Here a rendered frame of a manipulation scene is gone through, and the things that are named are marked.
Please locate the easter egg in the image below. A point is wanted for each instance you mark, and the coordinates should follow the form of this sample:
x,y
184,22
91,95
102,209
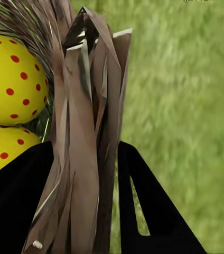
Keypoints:
x,y
24,88
14,140

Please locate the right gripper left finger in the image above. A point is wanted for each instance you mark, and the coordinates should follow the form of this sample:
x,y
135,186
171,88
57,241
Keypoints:
x,y
22,182

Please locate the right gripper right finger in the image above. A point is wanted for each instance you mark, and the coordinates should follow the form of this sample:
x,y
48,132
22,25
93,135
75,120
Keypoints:
x,y
169,232

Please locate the wicker basket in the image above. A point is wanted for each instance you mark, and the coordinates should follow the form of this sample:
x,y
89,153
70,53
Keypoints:
x,y
86,66

